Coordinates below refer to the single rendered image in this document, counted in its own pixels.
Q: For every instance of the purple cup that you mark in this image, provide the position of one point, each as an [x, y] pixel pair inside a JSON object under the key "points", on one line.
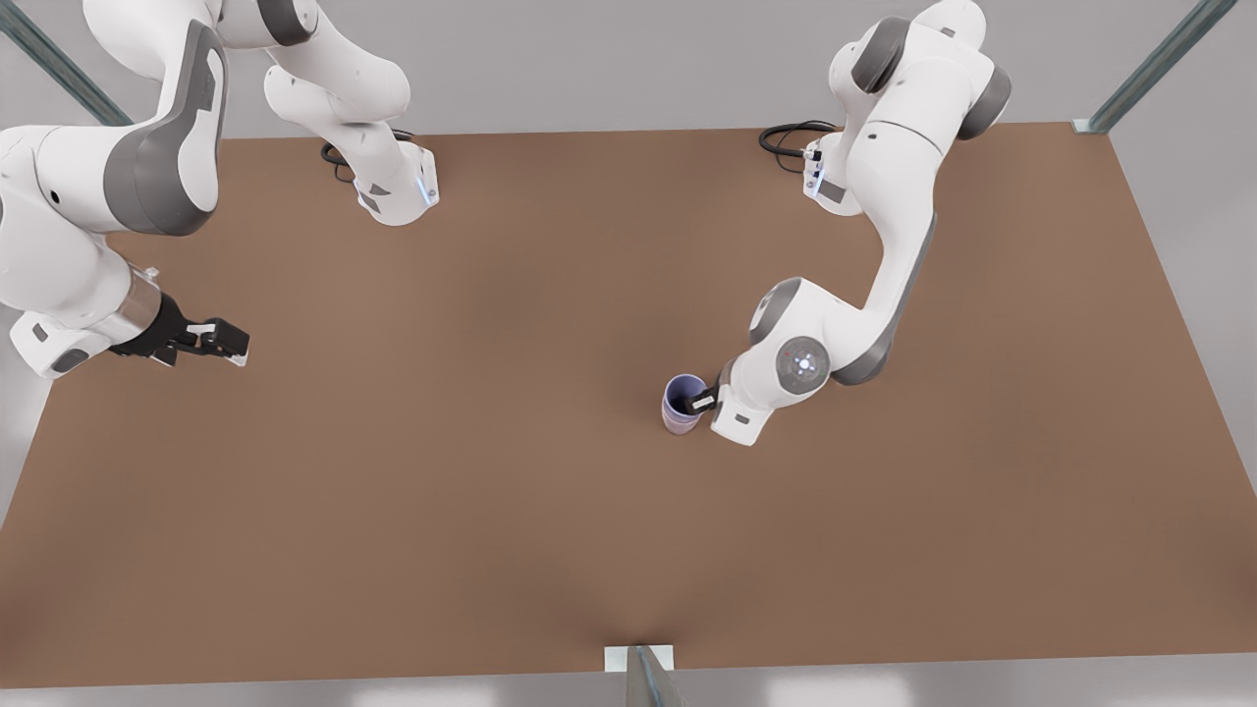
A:
{"points": [[681, 396]]}

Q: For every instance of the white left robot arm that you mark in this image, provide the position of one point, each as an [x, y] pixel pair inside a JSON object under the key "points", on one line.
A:
{"points": [[894, 177]]}

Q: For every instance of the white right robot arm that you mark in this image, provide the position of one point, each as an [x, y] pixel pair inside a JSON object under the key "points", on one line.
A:
{"points": [[69, 177]]}

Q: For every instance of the pink cup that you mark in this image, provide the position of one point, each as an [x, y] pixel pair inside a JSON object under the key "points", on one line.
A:
{"points": [[678, 425]]}

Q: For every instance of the silver frame post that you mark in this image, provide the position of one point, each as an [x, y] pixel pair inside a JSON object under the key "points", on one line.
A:
{"points": [[648, 678], [59, 64], [1154, 64]]}

